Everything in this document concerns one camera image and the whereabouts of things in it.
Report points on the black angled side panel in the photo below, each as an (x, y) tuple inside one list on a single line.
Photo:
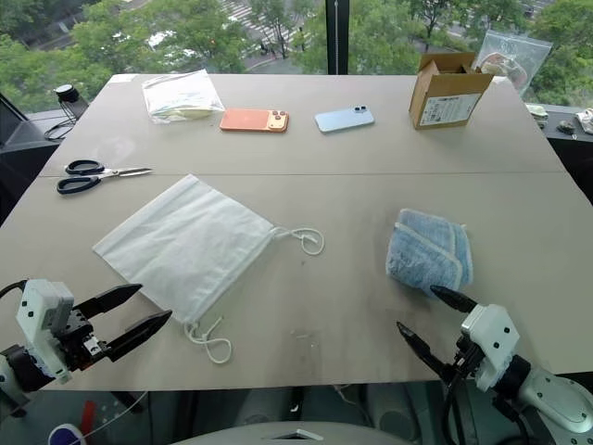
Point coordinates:
[(23, 134)]

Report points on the clear zip bag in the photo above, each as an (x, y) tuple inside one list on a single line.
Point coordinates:
[(523, 55)]

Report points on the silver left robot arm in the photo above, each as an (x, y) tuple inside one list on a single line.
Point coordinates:
[(18, 368)]

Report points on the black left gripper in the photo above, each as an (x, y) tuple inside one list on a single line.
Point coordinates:
[(76, 340)]

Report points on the black window frame post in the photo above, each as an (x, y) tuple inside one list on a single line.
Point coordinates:
[(337, 32)]

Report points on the small dark stone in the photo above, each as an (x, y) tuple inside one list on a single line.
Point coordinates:
[(566, 127)]

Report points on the crumpled white cloth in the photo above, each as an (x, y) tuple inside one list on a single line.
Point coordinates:
[(586, 120)]

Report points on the light blue smartphone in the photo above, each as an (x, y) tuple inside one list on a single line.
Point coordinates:
[(340, 119)]

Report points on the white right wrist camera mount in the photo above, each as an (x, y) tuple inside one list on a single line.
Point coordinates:
[(493, 340)]

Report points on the clear plastic packet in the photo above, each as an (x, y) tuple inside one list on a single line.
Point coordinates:
[(178, 95)]

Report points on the folded blue towel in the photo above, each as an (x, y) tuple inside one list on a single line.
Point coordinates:
[(426, 255)]

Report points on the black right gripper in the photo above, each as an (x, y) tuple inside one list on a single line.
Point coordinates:
[(465, 359)]

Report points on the open cardboard box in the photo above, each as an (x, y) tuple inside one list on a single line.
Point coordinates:
[(445, 104)]

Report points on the black webcam on stand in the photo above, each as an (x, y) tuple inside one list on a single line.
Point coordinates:
[(67, 92)]

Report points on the crumpled white green wrapper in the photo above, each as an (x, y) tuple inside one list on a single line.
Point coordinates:
[(539, 113)]

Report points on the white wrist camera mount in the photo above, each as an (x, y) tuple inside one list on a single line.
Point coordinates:
[(39, 320), (493, 340)]

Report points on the orange smartphone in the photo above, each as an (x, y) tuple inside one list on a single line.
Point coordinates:
[(245, 120)]

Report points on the grey rounded robot torso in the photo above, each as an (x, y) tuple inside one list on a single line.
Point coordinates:
[(287, 433)]

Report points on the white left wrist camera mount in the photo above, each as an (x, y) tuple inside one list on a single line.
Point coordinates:
[(39, 320)]

